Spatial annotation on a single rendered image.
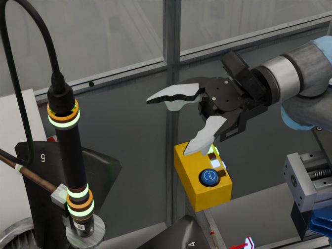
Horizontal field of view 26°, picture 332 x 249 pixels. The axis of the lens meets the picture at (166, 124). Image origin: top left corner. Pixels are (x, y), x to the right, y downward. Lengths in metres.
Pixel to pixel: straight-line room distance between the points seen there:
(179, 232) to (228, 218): 1.42
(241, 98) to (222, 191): 0.65
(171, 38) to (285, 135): 0.84
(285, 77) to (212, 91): 0.13
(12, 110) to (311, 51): 0.70
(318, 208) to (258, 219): 1.02
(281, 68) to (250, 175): 1.65
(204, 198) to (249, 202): 1.23
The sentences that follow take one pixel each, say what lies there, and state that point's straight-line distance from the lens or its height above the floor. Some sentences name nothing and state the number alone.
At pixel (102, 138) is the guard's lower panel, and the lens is 2.31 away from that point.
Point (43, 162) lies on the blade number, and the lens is 1.45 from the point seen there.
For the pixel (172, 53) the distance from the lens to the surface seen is 2.12.
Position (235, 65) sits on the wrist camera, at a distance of 1.14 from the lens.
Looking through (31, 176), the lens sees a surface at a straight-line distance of 1.27.
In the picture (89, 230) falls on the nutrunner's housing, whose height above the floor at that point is 1.48.
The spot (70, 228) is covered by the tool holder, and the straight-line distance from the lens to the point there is 1.30.
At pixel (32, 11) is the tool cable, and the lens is 0.89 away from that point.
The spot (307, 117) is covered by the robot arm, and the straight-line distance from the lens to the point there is 1.36.
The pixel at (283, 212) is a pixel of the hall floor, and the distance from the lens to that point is 3.03.
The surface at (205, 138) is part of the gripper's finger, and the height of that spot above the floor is 1.67.
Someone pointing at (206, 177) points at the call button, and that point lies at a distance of 1.80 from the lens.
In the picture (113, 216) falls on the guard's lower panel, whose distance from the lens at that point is 2.74.
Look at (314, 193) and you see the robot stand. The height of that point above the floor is 0.99.
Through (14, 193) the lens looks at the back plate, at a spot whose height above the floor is 1.19.
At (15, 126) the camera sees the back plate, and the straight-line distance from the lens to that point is 1.64.
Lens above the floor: 2.60
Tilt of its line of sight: 53 degrees down
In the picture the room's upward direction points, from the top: straight up
